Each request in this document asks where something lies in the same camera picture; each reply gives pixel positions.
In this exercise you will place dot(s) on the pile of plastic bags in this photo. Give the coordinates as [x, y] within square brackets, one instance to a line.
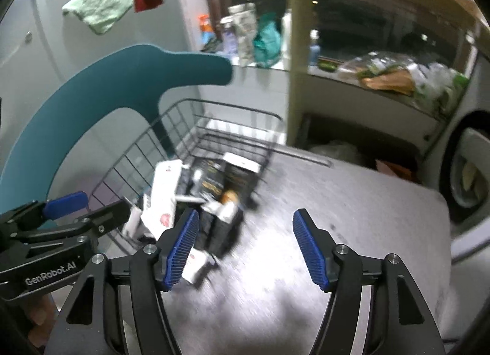
[398, 79]

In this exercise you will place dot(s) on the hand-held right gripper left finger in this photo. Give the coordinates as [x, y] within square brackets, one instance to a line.
[180, 251]

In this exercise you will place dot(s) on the small blue bottle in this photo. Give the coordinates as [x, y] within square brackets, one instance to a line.
[314, 51]

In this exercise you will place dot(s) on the white plastic bag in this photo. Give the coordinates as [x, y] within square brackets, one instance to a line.
[337, 152]

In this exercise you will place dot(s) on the white plastic bottle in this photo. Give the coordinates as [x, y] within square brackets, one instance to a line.
[286, 41]

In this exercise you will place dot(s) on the pile of black tissue packs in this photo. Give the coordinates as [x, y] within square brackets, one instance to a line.
[214, 179]

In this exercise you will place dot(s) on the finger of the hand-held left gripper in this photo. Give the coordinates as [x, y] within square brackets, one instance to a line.
[109, 215]
[65, 204]

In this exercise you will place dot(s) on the white washing machine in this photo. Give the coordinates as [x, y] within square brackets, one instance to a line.
[471, 171]

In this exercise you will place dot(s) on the person's left hand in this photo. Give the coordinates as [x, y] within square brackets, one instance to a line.
[40, 316]

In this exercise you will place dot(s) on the green dish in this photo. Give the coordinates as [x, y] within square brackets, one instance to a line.
[328, 65]

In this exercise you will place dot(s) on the white pouch bag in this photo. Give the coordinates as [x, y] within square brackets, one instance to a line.
[243, 33]

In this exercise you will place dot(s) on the clear spray bottle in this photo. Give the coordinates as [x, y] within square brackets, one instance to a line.
[227, 37]

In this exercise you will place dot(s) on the yellow-green pole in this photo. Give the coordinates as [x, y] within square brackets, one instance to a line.
[298, 52]

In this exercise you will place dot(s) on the green pouch bag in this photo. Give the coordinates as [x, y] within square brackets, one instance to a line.
[268, 43]

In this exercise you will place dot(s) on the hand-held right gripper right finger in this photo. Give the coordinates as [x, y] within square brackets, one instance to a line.
[310, 251]

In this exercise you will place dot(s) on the orange packet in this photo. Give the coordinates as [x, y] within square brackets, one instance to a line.
[204, 28]

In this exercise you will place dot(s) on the light green cloth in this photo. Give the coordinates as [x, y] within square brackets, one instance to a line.
[101, 7]

